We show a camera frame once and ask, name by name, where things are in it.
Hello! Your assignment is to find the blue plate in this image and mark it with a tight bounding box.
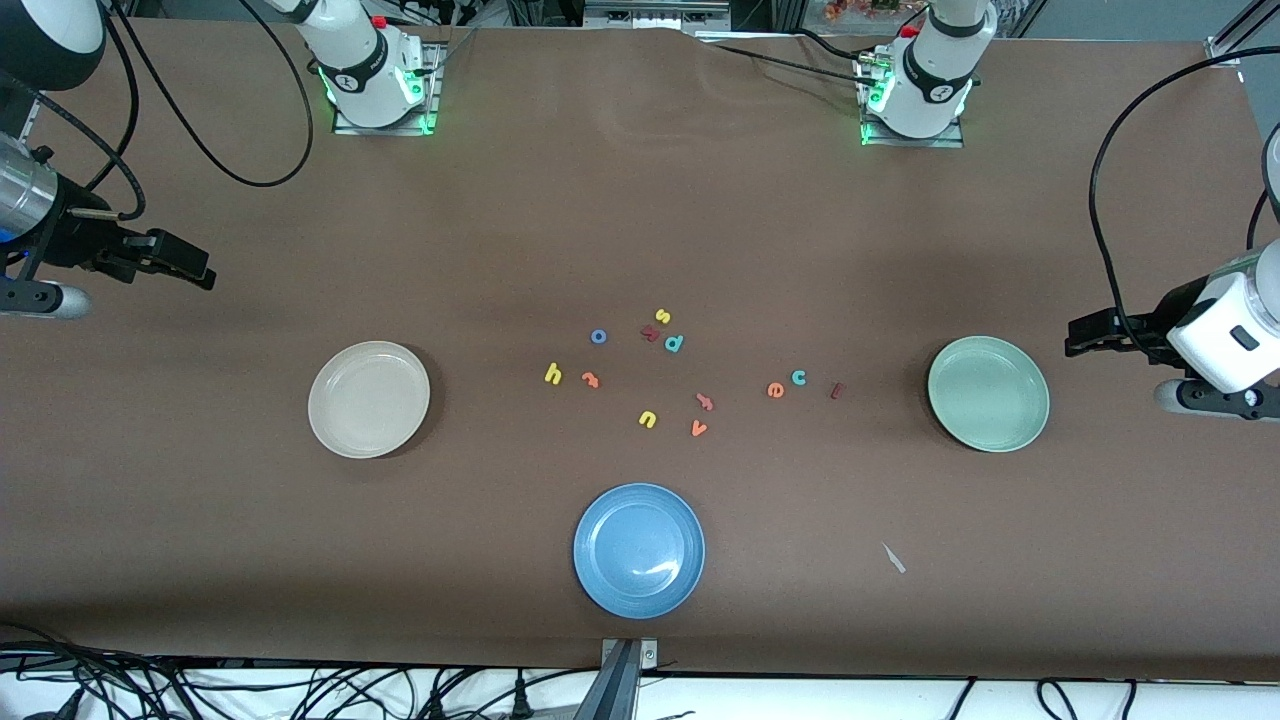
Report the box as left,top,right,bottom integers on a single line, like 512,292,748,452
573,483,706,620

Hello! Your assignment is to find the grey power strip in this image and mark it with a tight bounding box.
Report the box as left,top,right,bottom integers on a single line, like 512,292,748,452
583,0,733,33

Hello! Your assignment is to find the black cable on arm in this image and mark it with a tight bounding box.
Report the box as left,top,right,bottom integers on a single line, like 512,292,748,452
30,0,314,221
1090,45,1280,351

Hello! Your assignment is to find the dark camera mount post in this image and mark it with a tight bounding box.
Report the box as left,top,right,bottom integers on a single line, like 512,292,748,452
575,640,641,720

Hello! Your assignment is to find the brown table cover sheet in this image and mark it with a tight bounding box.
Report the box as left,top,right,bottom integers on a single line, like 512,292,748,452
0,15,1280,681

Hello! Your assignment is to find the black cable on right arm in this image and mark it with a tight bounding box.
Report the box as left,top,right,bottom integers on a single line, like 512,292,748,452
30,0,314,221

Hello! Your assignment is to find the green plate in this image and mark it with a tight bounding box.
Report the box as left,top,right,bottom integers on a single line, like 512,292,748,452
927,336,1051,454

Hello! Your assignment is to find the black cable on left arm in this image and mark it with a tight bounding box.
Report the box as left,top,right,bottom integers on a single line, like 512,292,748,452
1090,45,1280,351

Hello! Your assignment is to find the black base power cable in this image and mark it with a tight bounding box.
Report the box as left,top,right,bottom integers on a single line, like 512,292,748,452
697,38,881,96

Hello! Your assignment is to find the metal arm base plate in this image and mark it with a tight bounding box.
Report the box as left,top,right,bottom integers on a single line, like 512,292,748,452
332,45,443,136
860,55,966,149

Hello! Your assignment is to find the beige brown plate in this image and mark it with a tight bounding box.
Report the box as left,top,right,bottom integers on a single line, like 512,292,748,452
308,341,432,460

